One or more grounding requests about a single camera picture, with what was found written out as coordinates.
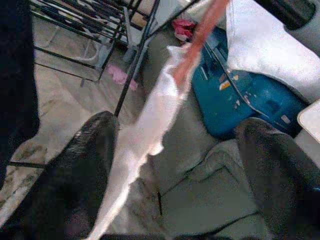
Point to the dark green sofa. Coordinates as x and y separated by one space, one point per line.
200 180

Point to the blue printed bag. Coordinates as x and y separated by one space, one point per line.
230 100

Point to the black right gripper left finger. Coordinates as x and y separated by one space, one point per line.
75 175

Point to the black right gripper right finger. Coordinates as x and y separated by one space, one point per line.
280 175

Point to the dark navy garment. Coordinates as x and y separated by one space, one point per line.
15 75

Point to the small pink garment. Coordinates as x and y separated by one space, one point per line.
120 73

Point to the pink plastic clothes hanger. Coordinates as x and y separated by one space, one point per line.
200 42

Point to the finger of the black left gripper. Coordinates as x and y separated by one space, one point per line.
287 10

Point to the cream white shirt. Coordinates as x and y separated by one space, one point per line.
155 112

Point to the black metal drying rack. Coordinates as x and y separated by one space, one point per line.
135 62

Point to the red crumpled cloth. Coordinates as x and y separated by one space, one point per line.
183 27

